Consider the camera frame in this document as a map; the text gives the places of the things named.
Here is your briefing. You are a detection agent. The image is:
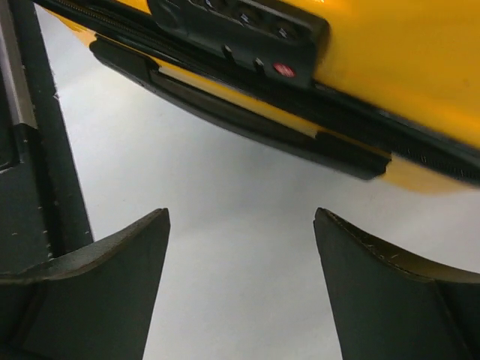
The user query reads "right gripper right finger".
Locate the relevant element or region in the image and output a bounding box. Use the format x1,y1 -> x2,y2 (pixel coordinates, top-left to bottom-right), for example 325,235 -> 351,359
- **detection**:
313,208 -> 479,359

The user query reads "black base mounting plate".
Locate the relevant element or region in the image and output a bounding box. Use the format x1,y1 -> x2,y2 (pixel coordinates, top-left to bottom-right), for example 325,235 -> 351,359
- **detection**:
1,1 -> 93,274

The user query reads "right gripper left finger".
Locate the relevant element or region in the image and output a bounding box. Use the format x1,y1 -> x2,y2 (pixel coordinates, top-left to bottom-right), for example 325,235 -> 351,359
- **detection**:
1,208 -> 170,359

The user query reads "yellow Pikachu suitcase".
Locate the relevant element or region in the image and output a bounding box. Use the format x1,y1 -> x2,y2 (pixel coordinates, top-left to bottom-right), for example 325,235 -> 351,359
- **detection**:
40,0 -> 479,194

